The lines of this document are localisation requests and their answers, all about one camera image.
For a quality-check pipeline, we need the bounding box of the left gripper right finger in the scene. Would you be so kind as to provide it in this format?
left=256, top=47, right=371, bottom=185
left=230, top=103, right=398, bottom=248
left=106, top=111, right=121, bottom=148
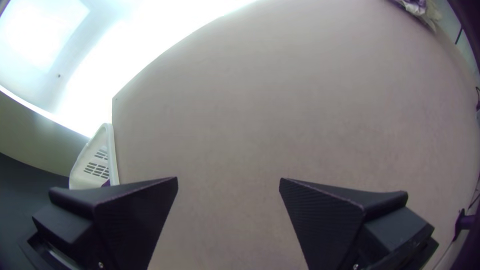
left=279, top=178, right=440, bottom=270

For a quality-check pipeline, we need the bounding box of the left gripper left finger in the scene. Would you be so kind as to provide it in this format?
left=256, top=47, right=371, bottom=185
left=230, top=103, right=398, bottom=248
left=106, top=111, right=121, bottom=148
left=28, top=176, right=179, bottom=270

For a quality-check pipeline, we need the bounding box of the white laundry basket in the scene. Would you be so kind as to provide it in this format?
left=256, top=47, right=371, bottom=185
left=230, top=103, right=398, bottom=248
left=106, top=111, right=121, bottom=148
left=68, top=122, right=121, bottom=190

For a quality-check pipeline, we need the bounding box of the heap of clothes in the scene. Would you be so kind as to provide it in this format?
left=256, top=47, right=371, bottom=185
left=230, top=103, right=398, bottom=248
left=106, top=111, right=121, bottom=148
left=389, top=0, right=444, bottom=32

